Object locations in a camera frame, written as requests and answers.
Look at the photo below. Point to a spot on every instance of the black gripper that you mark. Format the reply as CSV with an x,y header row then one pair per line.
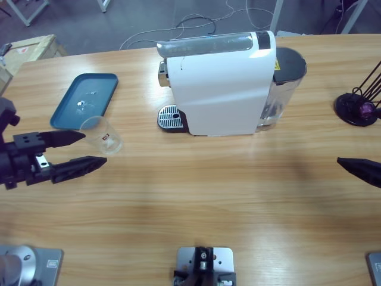
x,y
18,167

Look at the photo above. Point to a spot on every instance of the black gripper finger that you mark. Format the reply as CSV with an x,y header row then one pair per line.
x,y
366,171

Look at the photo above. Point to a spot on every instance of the clear glass cup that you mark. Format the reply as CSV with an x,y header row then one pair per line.
x,y
104,141

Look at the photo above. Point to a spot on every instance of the purple coffee capsule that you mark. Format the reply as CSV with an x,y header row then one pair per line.
x,y
366,109

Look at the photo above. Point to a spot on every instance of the silver coffee machine lever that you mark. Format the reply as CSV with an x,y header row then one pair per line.
x,y
205,44

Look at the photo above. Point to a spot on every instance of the white coffee machine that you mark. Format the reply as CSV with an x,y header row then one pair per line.
x,y
220,89

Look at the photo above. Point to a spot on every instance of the black capsule holder with rods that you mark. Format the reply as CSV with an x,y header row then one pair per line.
x,y
351,114

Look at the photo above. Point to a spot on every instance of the blue plastic tray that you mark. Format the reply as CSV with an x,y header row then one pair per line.
x,y
89,92

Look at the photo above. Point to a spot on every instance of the wooden crate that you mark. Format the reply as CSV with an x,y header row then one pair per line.
x,y
35,50

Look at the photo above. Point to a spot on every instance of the silver grate drip tray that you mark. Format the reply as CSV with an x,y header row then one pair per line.
x,y
169,117

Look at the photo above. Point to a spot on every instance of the small black tool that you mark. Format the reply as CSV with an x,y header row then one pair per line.
x,y
5,48

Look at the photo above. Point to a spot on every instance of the clear water tank black lid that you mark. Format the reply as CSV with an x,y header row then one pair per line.
x,y
287,77

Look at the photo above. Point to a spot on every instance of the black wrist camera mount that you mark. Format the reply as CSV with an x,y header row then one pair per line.
x,y
7,113

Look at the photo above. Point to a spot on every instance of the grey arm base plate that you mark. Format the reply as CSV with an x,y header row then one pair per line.
x,y
47,268
374,268

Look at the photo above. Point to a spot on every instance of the white metal table frame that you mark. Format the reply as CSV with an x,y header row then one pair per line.
x,y
28,15

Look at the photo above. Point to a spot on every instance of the white metal frame leg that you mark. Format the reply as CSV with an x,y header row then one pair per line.
x,y
104,4
354,15
276,15

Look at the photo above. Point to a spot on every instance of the grey mount plate dark post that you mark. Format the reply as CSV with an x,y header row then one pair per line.
x,y
204,262

